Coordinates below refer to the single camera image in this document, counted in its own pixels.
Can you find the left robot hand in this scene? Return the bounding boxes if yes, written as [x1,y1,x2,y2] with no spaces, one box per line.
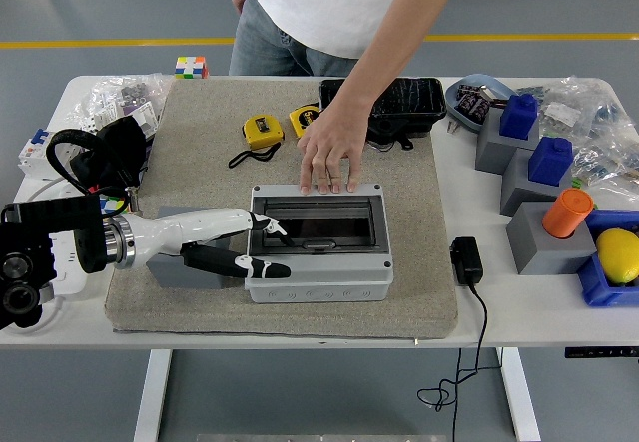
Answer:
[130,206,293,280]

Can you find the person's left hand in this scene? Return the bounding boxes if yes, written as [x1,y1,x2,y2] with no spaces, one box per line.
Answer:
[297,105,371,196]

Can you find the smoky transparent box lid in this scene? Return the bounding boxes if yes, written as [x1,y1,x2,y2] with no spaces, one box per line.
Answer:
[249,196,390,256]

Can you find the grey plastic junction box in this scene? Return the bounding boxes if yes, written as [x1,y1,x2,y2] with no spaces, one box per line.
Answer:
[244,184,394,304]

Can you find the orange cylinder battery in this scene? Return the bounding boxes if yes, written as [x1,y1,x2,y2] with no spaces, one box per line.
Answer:
[541,187,595,239]

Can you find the yellow tape measure 5m print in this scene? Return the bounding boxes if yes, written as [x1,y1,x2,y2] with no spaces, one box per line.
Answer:
[289,104,322,140]

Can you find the grey holder block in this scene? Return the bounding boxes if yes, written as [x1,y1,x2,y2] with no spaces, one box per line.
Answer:
[498,148,574,218]
[505,201,598,276]
[144,206,232,291]
[473,107,541,174]

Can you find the grey-brown mat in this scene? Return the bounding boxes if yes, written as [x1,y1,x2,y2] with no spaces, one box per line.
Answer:
[103,78,459,339]

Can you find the person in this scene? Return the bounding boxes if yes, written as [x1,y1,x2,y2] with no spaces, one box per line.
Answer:
[228,0,465,79]

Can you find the puzzle cube with white face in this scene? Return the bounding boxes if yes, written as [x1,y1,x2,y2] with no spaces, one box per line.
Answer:
[174,56,210,81]

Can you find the colourful puzzle cube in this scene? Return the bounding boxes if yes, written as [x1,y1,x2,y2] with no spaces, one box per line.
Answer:
[98,191,138,214]

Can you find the black plastic tray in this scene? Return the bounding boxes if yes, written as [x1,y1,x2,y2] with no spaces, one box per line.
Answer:
[318,77,447,152]

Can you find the black cloth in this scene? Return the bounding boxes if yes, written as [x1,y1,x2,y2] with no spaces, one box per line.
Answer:
[69,115,149,199]

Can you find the light blue dish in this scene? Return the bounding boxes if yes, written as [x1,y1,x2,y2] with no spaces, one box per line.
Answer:
[443,73,518,132]

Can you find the white power strip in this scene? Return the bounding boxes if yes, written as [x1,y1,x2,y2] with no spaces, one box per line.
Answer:
[47,182,92,297]

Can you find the dark purple component pack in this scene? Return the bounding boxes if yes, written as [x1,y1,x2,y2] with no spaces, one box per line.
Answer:
[456,84,493,120]

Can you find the clear bag of small parts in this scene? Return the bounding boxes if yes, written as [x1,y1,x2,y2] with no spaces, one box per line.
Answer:
[64,73,174,152]

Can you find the white table leg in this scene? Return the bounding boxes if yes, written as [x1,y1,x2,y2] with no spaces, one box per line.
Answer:
[133,347,174,442]
[498,346,542,442]

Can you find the black power adapter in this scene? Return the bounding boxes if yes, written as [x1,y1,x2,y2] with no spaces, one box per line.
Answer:
[448,235,484,286]

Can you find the white blue circuit breaker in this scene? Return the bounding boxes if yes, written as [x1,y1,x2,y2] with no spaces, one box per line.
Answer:
[18,129,81,182]

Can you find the blue block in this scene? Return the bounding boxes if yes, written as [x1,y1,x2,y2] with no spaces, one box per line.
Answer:
[498,93,539,142]
[527,136,574,187]

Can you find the clear bags of components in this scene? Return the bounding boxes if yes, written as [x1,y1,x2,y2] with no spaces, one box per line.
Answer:
[516,75,639,199]

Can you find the blue storage bin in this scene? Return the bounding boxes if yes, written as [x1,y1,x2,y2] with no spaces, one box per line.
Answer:
[577,208,639,307]

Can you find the yellow lemon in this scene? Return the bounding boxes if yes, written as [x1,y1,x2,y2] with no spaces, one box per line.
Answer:
[595,227,639,286]

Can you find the black table control panel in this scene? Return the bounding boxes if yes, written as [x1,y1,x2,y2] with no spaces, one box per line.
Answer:
[564,345,639,359]

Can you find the yellow tape measure with strap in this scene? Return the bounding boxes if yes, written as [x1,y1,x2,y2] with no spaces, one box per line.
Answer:
[228,114,286,170]

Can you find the black adapter cord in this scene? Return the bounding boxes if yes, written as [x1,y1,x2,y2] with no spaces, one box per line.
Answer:
[416,281,503,442]

